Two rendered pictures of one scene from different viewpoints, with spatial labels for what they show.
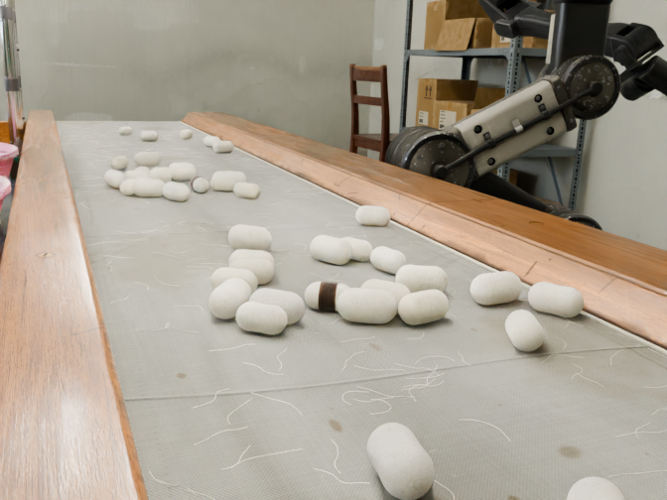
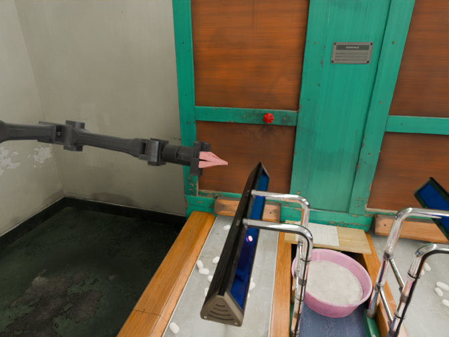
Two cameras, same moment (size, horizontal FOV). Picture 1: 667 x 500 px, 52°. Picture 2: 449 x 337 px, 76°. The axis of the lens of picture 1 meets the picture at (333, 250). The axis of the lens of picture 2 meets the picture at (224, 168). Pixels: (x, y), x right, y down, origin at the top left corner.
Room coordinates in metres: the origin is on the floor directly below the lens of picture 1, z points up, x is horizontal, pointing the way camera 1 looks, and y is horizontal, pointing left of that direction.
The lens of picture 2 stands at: (1.05, 0.42, 1.52)
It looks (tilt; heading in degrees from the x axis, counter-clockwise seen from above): 24 degrees down; 216
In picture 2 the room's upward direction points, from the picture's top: straight up
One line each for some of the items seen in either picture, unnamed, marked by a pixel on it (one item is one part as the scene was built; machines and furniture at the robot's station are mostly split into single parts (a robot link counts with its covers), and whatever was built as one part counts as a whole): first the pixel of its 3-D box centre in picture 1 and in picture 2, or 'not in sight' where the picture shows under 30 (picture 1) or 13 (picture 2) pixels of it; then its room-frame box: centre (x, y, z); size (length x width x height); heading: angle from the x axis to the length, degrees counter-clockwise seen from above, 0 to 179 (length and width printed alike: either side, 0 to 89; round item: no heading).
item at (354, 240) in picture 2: not in sight; (325, 235); (0.01, 0.19, 0.77); 0.33 x 0.15 x 0.01; 113
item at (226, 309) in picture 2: not in sight; (246, 216); (0.47, 0.08, 1.08); 0.62 x 0.08 x 0.07; 23
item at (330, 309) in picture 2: not in sight; (328, 283); (0.21, 0.27, 0.72); 0.27 x 0.27 x 0.10
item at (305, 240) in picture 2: not in sight; (271, 271); (0.45, 0.15, 0.90); 0.20 x 0.19 x 0.45; 23
